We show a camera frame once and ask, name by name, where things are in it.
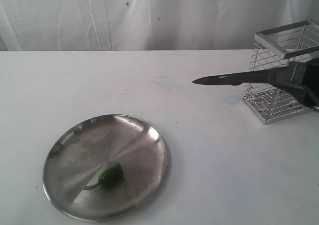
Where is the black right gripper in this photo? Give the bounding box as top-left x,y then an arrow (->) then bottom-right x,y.
270,58 -> 319,108

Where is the black knife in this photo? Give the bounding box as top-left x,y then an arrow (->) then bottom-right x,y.
192,67 -> 288,86

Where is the dark green round vegetable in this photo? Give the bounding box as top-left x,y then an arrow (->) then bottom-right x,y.
82,163 -> 124,191

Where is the round stainless steel plate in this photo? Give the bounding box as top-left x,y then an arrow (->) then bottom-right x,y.
42,114 -> 171,222

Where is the chrome wire utensil holder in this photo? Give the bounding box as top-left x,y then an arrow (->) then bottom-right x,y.
243,19 -> 319,124

